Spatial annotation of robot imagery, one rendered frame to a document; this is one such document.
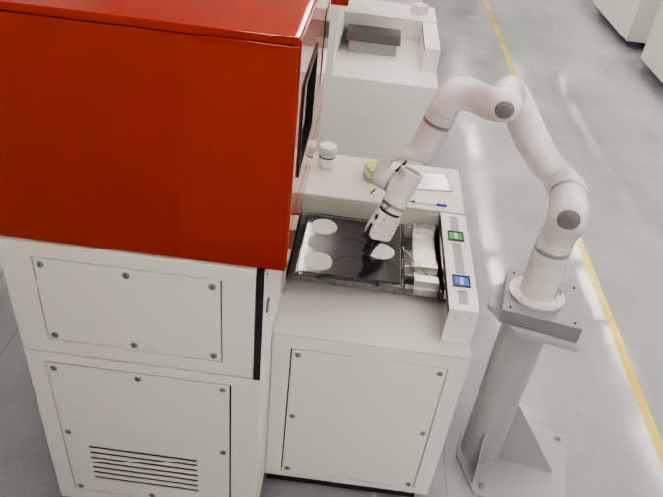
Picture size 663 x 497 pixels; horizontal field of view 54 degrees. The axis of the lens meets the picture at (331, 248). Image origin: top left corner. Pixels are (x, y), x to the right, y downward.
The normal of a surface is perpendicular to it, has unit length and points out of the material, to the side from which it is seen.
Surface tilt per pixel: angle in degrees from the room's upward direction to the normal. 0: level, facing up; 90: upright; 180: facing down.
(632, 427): 0
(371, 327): 0
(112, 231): 90
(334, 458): 90
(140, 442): 90
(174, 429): 90
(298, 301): 0
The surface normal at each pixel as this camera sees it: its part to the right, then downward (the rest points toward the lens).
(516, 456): -0.29, 0.54
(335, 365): -0.08, 0.58
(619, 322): 0.10, -0.80
